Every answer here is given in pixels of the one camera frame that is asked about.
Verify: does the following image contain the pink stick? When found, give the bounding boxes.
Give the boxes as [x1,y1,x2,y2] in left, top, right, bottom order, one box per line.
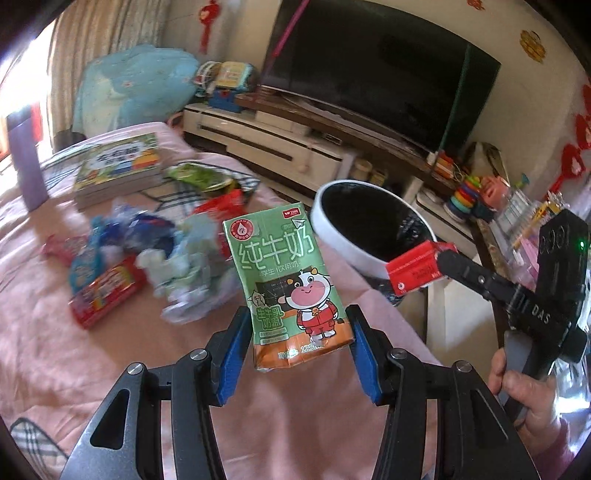
[265,0,310,77]

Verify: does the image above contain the person's right hand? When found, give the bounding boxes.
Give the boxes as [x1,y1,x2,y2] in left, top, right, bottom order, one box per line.
[488,348,571,437]

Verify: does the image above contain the green stick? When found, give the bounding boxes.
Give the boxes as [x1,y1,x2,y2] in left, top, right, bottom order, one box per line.
[440,44,472,153]

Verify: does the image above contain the red drink carton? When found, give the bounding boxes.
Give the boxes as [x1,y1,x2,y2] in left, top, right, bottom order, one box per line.
[385,241,458,297]

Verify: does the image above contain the large red snack packet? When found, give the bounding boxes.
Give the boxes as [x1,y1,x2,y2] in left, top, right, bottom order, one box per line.
[69,256,149,329]

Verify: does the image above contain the red crumpled wrapper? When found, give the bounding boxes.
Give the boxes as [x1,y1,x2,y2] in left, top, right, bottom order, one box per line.
[193,189,253,223]

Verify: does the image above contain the crumpled blue plastic bag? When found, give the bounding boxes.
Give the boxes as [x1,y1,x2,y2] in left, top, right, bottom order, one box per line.
[92,198,179,255]

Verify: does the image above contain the green snack wrapper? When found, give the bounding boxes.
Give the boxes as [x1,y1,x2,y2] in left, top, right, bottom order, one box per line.
[165,162,262,197]

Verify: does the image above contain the light blue floral quilt bundle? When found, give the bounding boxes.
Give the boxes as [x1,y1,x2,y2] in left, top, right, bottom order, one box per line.
[74,45,202,137]

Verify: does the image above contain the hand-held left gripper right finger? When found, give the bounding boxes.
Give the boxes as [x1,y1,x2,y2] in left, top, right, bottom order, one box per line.
[345,304,539,480]

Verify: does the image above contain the white box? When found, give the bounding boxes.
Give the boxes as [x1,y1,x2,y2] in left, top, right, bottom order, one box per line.
[256,111,297,130]

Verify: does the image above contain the rainbow stacking ring toy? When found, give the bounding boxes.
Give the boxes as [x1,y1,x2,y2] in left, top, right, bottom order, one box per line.
[449,177,484,219]

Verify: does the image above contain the red heart garland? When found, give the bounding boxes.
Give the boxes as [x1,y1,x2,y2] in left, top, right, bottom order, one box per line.
[551,110,591,191]

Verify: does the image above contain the yellow toy phone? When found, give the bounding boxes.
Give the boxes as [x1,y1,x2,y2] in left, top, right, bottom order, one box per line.
[217,61,257,92]

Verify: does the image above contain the clear storage box stack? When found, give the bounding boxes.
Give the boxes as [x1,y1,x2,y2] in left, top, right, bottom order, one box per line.
[501,189,556,278]

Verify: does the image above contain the brown marble cabinet top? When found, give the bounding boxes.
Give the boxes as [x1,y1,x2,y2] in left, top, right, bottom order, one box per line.
[235,90,485,188]

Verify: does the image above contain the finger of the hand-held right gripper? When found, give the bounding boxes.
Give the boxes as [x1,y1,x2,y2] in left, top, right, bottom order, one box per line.
[436,249,523,320]

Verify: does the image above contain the green milk carton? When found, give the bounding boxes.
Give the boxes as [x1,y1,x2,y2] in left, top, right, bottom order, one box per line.
[222,203,356,373]

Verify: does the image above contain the white cage ball toy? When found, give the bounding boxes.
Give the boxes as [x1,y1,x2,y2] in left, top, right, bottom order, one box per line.
[196,61,221,96]

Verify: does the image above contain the red heart knot hanging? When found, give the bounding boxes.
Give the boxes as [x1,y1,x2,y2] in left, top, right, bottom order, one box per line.
[198,0,221,54]

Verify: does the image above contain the blue and red toy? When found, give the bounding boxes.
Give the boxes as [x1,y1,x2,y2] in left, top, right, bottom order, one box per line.
[207,90,246,114]

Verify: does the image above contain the wooden bead toy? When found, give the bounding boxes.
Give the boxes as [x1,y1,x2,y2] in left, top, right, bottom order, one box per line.
[434,150,456,179]

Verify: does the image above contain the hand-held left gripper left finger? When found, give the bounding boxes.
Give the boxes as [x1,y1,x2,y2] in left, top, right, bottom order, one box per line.
[60,305,253,480]

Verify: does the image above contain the golden figure wall decal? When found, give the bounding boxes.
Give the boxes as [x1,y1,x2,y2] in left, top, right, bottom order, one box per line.
[519,30,546,64]

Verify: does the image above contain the purple insulated bottle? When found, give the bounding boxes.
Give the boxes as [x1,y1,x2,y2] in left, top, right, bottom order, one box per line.
[6,104,49,211]

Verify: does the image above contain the black flat television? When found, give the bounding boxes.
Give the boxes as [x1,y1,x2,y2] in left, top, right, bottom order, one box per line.
[259,0,502,156]

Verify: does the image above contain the small red snack packet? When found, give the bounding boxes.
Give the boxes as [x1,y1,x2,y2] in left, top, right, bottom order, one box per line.
[42,234,89,265]

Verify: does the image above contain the beige bag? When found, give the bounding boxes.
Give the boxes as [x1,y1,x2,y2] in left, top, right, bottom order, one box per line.
[462,141,509,185]

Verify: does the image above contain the stack of children's books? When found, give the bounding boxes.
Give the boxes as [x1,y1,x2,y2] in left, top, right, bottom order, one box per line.
[74,133,164,212]

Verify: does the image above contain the white bin with black liner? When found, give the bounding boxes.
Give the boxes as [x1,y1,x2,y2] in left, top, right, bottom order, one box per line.
[309,181,452,280]

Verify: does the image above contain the beige patterned curtain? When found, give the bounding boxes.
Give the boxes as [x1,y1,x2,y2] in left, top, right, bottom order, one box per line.
[46,0,172,139]

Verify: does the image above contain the pink plastic toy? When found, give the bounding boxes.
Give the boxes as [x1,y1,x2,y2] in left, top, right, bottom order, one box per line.
[480,175,511,204]

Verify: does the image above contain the blue snack packet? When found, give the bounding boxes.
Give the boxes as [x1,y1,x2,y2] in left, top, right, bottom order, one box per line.
[68,237,110,296]

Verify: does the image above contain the white television cabinet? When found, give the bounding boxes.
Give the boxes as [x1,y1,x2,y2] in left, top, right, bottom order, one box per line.
[182,102,462,220]

